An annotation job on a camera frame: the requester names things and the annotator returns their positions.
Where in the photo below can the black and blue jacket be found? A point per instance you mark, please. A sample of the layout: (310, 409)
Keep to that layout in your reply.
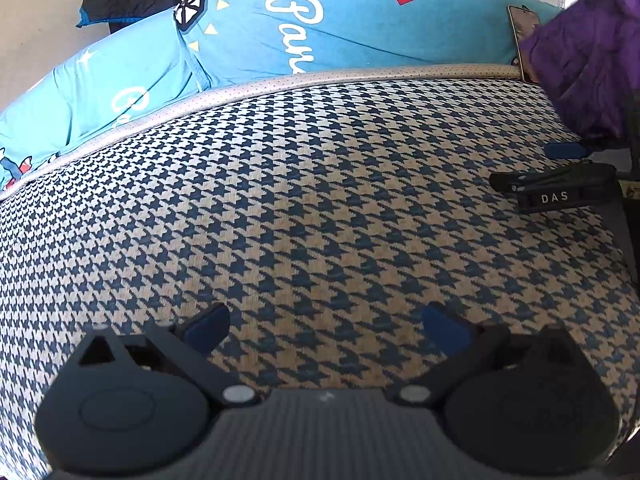
(125, 0)

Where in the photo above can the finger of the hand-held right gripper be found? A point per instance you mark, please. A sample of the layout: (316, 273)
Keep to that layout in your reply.
(565, 150)
(505, 182)

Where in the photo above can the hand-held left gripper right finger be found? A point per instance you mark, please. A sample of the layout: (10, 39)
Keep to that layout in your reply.
(445, 330)

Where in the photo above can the smartphone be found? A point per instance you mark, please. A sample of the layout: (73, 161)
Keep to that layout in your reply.
(522, 35)

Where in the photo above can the blue printed sofa cushion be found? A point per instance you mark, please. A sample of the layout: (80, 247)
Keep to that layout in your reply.
(100, 90)
(375, 25)

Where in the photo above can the purple floral shirt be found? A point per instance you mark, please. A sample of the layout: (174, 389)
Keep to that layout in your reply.
(585, 50)

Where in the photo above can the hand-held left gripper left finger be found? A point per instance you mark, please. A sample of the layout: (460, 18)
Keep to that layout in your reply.
(210, 325)

